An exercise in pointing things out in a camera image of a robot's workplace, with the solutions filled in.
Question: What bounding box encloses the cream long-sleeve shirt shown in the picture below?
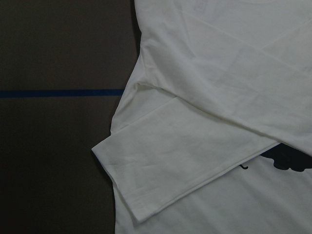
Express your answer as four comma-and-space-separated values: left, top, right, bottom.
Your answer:
92, 0, 312, 234

